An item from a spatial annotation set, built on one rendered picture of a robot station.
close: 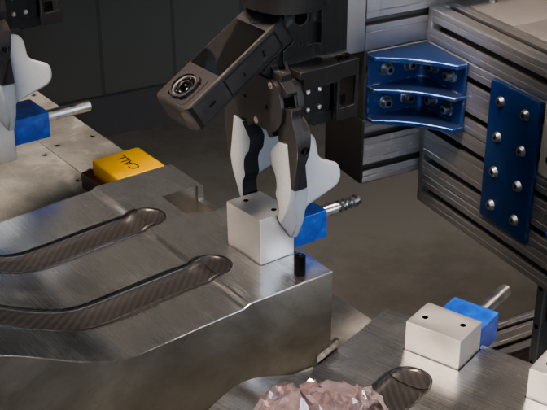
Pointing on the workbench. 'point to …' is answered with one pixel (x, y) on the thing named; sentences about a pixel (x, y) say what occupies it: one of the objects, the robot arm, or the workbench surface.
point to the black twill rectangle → (326, 351)
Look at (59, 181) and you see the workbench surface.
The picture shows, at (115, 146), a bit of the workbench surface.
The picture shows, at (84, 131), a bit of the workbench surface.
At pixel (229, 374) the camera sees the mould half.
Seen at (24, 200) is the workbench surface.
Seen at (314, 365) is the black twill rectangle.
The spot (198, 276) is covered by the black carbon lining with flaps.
